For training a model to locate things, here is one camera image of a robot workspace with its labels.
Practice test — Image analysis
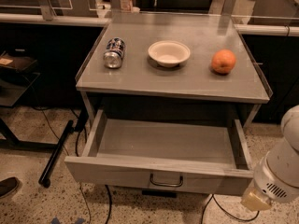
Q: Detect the grey top drawer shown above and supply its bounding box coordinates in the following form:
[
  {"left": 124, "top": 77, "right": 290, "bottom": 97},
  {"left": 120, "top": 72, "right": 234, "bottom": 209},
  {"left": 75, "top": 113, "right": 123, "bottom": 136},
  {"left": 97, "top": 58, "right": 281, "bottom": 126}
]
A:
[{"left": 65, "top": 110, "right": 253, "bottom": 196}]

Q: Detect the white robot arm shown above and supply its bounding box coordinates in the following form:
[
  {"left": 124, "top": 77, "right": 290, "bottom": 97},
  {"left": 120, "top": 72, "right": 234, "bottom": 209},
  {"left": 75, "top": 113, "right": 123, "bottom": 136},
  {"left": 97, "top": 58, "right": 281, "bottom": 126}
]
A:
[{"left": 241, "top": 105, "right": 299, "bottom": 211}]

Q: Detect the grey drawer cabinet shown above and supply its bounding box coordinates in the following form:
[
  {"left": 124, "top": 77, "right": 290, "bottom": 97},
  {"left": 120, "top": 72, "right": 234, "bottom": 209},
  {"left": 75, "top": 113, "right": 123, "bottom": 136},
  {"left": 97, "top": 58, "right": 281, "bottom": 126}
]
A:
[{"left": 75, "top": 11, "right": 274, "bottom": 133}]

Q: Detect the orange fruit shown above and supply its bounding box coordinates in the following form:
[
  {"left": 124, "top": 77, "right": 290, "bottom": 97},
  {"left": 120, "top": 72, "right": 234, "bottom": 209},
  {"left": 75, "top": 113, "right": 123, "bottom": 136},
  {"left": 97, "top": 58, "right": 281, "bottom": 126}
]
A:
[{"left": 211, "top": 49, "right": 236, "bottom": 75}]

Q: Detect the white paper bowl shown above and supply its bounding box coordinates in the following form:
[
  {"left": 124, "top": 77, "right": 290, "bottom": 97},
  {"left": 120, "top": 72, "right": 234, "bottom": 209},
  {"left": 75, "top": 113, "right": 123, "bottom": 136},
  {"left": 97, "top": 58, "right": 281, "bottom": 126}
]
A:
[{"left": 148, "top": 40, "right": 191, "bottom": 68}]

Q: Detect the blue soda can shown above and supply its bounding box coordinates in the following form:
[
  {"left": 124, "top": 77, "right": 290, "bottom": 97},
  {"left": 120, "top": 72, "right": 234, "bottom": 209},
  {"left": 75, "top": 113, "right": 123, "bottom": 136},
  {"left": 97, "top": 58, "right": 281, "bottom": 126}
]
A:
[{"left": 103, "top": 37, "right": 125, "bottom": 69}]

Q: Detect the black metal bar stand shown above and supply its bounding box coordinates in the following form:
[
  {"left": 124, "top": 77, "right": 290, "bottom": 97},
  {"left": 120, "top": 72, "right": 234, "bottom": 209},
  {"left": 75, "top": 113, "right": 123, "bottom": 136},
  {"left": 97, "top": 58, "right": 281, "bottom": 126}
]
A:
[{"left": 38, "top": 120, "right": 73, "bottom": 189}]

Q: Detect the dark shoe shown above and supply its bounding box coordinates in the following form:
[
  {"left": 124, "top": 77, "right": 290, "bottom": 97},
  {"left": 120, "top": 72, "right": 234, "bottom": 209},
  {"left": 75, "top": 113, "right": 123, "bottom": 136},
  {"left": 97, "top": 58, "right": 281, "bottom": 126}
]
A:
[{"left": 0, "top": 177, "right": 20, "bottom": 198}]

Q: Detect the dark side cart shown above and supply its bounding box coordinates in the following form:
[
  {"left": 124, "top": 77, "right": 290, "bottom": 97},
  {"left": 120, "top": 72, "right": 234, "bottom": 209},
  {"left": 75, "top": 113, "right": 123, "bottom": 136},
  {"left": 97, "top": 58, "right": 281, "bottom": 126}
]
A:
[{"left": 0, "top": 49, "right": 40, "bottom": 107}]

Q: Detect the black floor cable right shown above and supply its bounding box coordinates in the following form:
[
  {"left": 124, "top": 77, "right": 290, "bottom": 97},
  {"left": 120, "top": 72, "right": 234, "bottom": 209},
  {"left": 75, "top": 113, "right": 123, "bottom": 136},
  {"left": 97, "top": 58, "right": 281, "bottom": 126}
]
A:
[{"left": 200, "top": 193, "right": 261, "bottom": 224}]

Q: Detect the black floor cable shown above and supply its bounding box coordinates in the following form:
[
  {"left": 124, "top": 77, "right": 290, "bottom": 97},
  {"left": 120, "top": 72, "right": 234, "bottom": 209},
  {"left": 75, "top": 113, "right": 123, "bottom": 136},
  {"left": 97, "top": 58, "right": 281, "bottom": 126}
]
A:
[
  {"left": 200, "top": 193, "right": 261, "bottom": 224},
  {"left": 74, "top": 109, "right": 113, "bottom": 224}
]

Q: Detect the black top drawer handle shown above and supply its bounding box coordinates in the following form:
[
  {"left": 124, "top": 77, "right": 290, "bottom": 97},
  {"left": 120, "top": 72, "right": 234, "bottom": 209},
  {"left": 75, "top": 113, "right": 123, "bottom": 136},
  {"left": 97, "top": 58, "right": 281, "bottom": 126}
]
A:
[{"left": 149, "top": 174, "right": 184, "bottom": 188}]

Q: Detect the black floor cable left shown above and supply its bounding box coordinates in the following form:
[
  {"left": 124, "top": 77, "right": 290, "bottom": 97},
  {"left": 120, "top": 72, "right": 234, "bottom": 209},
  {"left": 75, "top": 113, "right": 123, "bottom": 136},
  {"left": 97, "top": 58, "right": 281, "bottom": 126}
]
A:
[{"left": 74, "top": 109, "right": 113, "bottom": 224}]

